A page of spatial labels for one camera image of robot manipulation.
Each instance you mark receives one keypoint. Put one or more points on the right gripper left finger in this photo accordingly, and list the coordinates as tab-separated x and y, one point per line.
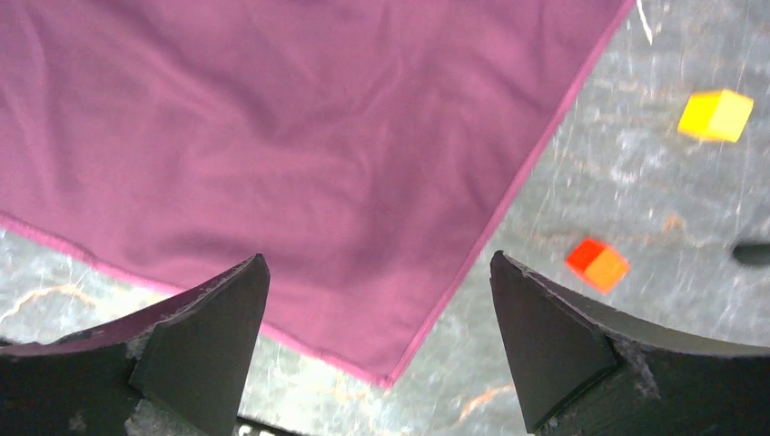
179	365

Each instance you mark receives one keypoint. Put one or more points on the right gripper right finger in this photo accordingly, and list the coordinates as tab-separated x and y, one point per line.
581	367

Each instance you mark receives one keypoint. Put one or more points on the purple cloth napkin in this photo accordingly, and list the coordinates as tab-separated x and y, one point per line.
367	149

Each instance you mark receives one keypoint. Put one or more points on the red orange cube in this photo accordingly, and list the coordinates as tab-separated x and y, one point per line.
598	264

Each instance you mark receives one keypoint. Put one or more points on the pink music stand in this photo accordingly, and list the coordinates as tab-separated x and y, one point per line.
751	253

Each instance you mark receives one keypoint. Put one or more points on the yellow cube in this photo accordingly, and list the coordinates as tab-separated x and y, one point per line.
716	116

